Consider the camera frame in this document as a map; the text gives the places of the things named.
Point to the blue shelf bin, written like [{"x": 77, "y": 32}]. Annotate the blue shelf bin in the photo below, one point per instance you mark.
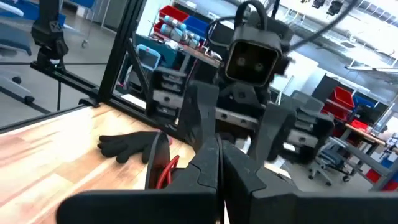
[{"x": 363, "y": 101}]

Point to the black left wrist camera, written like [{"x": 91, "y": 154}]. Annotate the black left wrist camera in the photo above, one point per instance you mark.
[{"x": 252, "y": 62}]

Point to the black glove grey cuff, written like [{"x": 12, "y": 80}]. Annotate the black glove grey cuff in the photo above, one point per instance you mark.
[{"x": 130, "y": 144}]

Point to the blue storage bin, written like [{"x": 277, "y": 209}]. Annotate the blue storage bin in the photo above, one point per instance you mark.
[
  {"x": 31, "y": 9},
  {"x": 197, "y": 26}
]

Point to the grey office chair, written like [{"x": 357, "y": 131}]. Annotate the grey office chair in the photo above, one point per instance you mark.
[
  {"x": 329, "y": 155},
  {"x": 12, "y": 40}
]

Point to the blue framed tablet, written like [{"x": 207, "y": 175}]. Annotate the blue framed tablet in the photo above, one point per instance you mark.
[{"x": 148, "y": 59}]

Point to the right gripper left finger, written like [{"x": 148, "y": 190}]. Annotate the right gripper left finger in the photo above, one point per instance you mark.
[{"x": 140, "y": 208}]

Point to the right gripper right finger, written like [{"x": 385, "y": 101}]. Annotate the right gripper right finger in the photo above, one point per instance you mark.
[{"x": 295, "y": 208}]

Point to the black cabinet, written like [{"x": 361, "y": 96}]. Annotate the black cabinet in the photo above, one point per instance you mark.
[{"x": 325, "y": 90}]

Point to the grey framed wooden table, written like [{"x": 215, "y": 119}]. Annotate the grey framed wooden table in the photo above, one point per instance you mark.
[{"x": 363, "y": 135}]

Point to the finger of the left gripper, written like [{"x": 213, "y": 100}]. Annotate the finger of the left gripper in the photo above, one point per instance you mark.
[
  {"x": 280, "y": 133},
  {"x": 199, "y": 109}
]

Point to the cluttered work table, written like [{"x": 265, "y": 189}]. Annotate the cluttered work table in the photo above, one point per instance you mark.
[{"x": 199, "y": 54}]

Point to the red floor bin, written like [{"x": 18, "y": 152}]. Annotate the red floor bin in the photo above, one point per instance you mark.
[{"x": 373, "y": 175}]

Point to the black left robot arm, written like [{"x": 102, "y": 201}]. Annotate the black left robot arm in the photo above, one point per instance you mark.
[{"x": 284, "y": 34}]

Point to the pale robot arm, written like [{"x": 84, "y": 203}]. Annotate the pale robot arm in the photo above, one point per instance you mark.
[{"x": 174, "y": 31}]

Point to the red shelf bin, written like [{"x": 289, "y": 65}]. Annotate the red shelf bin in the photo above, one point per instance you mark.
[
  {"x": 334, "y": 113},
  {"x": 342, "y": 98}
]

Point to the red storage bin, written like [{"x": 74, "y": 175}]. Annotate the red storage bin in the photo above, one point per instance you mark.
[{"x": 172, "y": 13}]

